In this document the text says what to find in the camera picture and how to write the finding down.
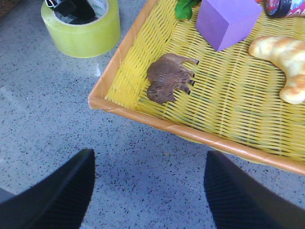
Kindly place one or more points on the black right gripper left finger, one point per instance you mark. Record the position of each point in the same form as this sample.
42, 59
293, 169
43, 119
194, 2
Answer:
60, 201

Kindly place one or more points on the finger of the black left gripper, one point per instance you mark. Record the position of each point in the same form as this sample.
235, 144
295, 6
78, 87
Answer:
80, 11

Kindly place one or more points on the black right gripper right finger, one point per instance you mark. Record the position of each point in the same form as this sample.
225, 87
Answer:
237, 201

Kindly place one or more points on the yellow-green tape roll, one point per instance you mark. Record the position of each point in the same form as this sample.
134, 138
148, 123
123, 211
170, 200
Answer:
85, 40

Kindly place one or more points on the yellow woven basket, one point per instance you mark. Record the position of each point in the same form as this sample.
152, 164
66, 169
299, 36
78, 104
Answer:
234, 104

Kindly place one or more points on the orange toy carrot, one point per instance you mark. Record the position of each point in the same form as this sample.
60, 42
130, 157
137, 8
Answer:
184, 8

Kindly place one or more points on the brown toy animal figure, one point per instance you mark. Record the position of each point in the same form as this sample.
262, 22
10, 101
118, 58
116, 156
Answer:
168, 74

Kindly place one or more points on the purple foam cube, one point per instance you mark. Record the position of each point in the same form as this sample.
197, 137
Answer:
223, 23

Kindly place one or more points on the toy croissant bread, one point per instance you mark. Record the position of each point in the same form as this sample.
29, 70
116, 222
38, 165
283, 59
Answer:
288, 54

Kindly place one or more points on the small black-capped jar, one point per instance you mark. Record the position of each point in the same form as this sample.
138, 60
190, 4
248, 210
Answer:
285, 8

